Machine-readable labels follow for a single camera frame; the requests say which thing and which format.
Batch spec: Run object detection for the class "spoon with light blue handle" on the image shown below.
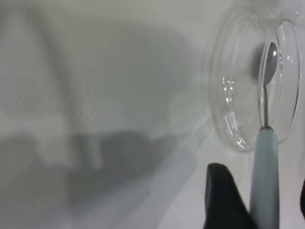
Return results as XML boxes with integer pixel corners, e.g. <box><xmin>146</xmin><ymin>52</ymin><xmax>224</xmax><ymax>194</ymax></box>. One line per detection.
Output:
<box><xmin>249</xmin><ymin>42</ymin><xmax>280</xmax><ymax>229</ymax></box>

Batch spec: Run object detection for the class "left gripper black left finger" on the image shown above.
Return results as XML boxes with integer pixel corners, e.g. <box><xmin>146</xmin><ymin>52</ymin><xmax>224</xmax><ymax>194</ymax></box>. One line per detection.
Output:
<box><xmin>202</xmin><ymin>163</ymin><xmax>257</xmax><ymax>229</ymax></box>

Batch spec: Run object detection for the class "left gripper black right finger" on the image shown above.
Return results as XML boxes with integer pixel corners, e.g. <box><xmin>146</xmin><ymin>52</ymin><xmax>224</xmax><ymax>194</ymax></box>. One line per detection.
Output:
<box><xmin>299</xmin><ymin>177</ymin><xmax>305</xmax><ymax>222</ymax></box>

